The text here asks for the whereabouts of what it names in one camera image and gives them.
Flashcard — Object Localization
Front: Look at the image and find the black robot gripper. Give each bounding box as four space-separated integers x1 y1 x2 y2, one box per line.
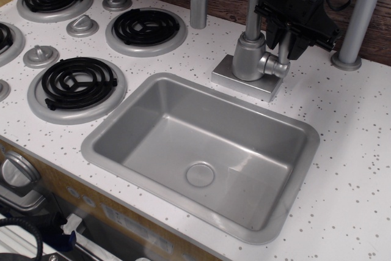
255 0 340 60

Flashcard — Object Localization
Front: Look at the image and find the silver faucet lever handle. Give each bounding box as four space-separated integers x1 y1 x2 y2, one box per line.
258 31 292 78

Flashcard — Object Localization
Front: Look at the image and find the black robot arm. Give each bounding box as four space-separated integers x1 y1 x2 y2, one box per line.
255 0 342 60

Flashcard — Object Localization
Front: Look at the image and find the grey vertical support pole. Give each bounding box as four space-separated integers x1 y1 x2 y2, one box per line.
331 0 378 72

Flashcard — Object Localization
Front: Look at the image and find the silver toy faucet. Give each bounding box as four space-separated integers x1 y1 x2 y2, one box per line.
190 0 290 102

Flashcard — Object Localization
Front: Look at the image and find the grey toy sink basin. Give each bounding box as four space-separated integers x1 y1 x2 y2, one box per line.
81 73 320 244

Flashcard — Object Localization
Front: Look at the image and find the back right stove burner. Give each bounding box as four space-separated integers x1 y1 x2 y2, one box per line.
105 8 187 57

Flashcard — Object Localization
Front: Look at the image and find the grey stove knob top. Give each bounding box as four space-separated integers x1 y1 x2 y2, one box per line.
102 0 133 12

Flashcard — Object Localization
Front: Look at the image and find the grey stove knob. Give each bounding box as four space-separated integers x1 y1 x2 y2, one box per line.
66 15 99 38
102 0 133 12
23 45 59 68

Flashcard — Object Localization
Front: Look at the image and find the grey stove knob middle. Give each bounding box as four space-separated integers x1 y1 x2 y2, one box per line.
66 15 99 38

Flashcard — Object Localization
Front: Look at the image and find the front right stove burner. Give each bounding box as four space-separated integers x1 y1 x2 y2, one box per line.
27 57 127 125

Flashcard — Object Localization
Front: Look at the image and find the back left stove burner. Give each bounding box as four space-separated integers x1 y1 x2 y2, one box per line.
16 0 93 23

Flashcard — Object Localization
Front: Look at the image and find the grey stove knob lower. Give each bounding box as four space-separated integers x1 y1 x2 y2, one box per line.
23 45 59 68

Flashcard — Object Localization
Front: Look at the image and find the left edge stove burner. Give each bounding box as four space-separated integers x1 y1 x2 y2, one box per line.
1 22 25 66

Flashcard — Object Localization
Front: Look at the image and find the silver oven door handle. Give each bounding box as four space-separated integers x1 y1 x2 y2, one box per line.
1 151 40 196

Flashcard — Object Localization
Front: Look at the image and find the black cable lower left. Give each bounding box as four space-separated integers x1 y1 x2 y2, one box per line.
0 215 43 257

